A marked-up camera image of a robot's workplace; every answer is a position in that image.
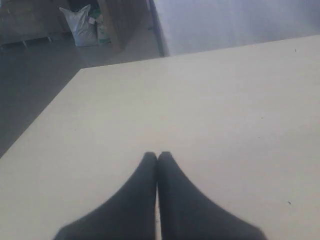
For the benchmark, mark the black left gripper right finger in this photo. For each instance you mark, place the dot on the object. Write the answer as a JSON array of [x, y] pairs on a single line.
[[187, 214]]

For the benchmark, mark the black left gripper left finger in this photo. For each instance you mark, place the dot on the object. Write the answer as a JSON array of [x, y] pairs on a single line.
[[128, 215]]

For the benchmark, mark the green printed sack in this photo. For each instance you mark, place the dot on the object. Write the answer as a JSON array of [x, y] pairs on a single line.
[[96, 18]]

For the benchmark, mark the white backdrop cloth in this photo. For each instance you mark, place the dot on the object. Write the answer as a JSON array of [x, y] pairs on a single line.
[[191, 26]]

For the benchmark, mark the white woven sack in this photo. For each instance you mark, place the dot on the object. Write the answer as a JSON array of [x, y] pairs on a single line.
[[83, 32]]

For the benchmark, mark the wooden cabinet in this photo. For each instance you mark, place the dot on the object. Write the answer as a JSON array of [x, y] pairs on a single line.
[[122, 18]]

